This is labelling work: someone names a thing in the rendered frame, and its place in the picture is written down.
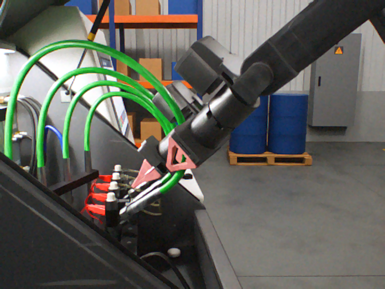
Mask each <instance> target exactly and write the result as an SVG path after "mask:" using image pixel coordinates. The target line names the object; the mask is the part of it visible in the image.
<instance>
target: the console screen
mask: <svg viewBox="0 0 385 289"><path fill-rule="evenodd" d="M97 56H98V58H99V62H100V66H101V68H105V69H111V70H113V68H112V63H111V59H110V57H109V55H106V54H105V53H102V52H99V51H97ZM103 76H104V80H112V81H116V78H114V77H111V76H107V75H103ZM106 87H107V91H108V92H112V91H119V88H116V87H109V86H106ZM110 100H111V103H112V107H113V111H114V114H115V118H116V122H117V126H118V128H119V130H120V132H121V133H122V134H123V135H124V136H125V137H126V138H127V139H128V136H129V131H130V126H129V123H128V120H127V117H126V114H125V109H124V106H123V101H122V99H121V97H110Z"/></svg>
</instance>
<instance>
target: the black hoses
mask: <svg viewBox="0 0 385 289"><path fill-rule="evenodd" d="M30 100H31V101H33V102H34V103H36V105H38V106H39V108H40V110H41V108H42V105H41V104H40V103H39V102H38V101H37V100H36V99H34V98H32V96H29V95H26V96H24V97H19V98H17V101H18V102H20V103H21V104H22V105H24V107H25V108H26V109H27V111H28V113H29V115H30V120H31V123H32V137H31V136H30V135H22V139H24V138H28V139H30V140H31V141H32V157H31V162H30V169H29V173H30V175H32V176H33V177H34V178H36V176H37V141H36V127H35V121H34V116H33V113H32V111H31V109H30V108H29V106H28V105H27V104H26V102H28V103H29V104H30V105H31V107H32V108H33V109H34V112H35V113H36V114H37V120H38V123H39V118H40V113H39V111H38V109H37V107H36V106H35V105H34V104H33V103H32V102H31V101H30ZM25 101H26V102H25ZM45 126H46V120H45ZM44 140H45V128H44ZM45 164H46V153H45V151H44V166H45ZM36 179H37V178H36ZM37 180H38V179H37Z"/></svg>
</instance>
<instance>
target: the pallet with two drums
mask: <svg viewBox="0 0 385 289"><path fill-rule="evenodd" d="M268 101H269V113H268ZM307 113H308V95H305V94H295V93H276V94H274V93H273V94H272V95H269V96H260V106H259V107H258V108H257V109H256V110H254V111H253V113H252V114H251V115H249V116H248V117H247V118H246V119H245V120H244V121H243V122H242V123H241V124H240V125H239V126H238V127H236V128H235V129H234V131H233V132H232V133H231V134H230V135H231V138H230V144H229V145H227V155H228V160H230V166H311V165H312V157H311V155H308V153H307V152H305V141H306V134H307V132H306V131H307V116H308V114H307ZM268 115H269V118H268ZM267 128H268V131H267ZM267 134H268V145H266V143H267ZM237 157H262V158H237ZM237 160H262V161H266V162H237ZM274 161H302V162H303V163H287V162H274Z"/></svg>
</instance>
